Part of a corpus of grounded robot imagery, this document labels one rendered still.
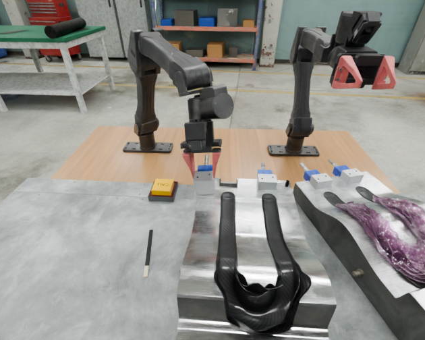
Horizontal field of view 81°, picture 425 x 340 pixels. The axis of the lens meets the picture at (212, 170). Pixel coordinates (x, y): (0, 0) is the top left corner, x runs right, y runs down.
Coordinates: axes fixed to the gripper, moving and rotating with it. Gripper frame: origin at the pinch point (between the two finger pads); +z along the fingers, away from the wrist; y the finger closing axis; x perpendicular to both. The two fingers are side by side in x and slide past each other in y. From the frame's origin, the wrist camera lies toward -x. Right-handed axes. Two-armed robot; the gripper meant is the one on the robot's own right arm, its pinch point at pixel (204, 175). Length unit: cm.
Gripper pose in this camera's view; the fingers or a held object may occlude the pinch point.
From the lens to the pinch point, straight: 65.9
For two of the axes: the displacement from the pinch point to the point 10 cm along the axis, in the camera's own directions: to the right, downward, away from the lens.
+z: 0.6, 9.7, 2.3
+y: 10.0, -0.4, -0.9
